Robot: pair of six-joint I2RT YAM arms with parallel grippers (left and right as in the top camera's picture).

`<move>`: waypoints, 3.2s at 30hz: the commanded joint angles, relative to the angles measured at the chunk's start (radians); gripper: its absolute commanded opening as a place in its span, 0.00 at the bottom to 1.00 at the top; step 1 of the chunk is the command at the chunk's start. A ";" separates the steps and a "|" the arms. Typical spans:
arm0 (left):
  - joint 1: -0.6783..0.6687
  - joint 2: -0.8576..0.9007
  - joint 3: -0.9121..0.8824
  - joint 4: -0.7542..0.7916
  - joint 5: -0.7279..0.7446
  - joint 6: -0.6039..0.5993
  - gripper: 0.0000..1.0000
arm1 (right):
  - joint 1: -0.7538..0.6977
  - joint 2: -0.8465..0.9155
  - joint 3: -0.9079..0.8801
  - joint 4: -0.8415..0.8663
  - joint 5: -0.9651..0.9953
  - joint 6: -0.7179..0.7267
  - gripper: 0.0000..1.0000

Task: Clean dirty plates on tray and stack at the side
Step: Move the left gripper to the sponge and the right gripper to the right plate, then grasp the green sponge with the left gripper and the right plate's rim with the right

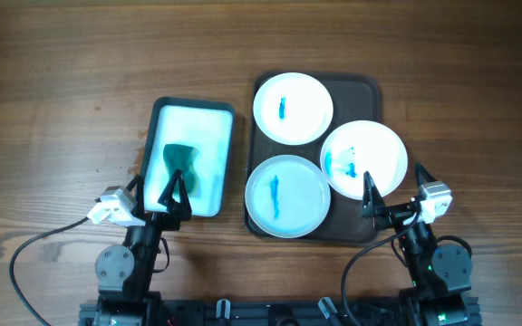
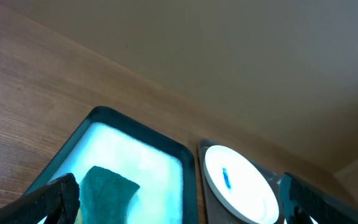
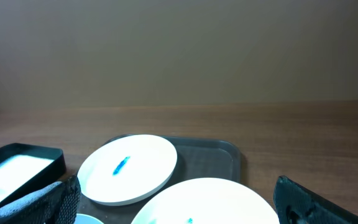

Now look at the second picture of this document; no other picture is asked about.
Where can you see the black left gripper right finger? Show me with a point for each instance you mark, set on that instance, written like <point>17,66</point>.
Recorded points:
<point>303,203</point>

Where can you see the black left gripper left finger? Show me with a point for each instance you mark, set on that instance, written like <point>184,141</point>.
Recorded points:
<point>56,202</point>

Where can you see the green yellow sponge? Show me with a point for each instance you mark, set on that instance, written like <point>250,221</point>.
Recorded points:
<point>105,197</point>

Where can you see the white plate with blue streak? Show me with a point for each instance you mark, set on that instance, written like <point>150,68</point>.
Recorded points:
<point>239,186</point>

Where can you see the dark brown serving tray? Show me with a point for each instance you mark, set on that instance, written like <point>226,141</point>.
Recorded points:
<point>216,212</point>

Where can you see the dark green soapy water tray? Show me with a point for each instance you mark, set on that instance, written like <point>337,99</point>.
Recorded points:
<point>163,168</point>

